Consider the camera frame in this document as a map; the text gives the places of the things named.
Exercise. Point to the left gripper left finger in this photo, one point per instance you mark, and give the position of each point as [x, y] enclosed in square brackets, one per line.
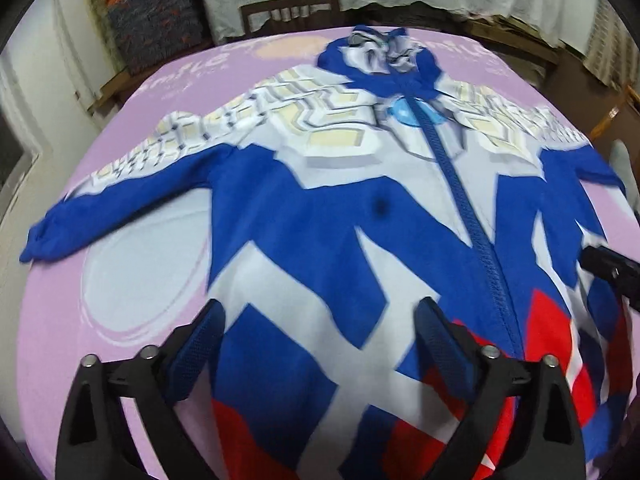
[95, 441]

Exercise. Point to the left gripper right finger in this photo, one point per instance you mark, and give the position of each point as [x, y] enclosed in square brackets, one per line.
[545, 441]

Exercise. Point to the blue white red hooded jacket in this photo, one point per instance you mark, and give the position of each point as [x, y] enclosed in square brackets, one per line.
[350, 239]

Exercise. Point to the grey cushion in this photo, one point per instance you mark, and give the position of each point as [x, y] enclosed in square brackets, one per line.
[621, 164]

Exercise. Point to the curved wooden armchair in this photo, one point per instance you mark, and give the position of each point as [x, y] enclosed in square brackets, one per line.
[628, 97]

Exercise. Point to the checked curtain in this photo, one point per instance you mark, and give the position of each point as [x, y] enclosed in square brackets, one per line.
[612, 56]

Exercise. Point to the dark wooden chair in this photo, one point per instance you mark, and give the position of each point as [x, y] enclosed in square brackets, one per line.
[275, 17]

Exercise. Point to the wooden bed frame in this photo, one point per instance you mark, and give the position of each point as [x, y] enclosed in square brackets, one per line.
[508, 36]

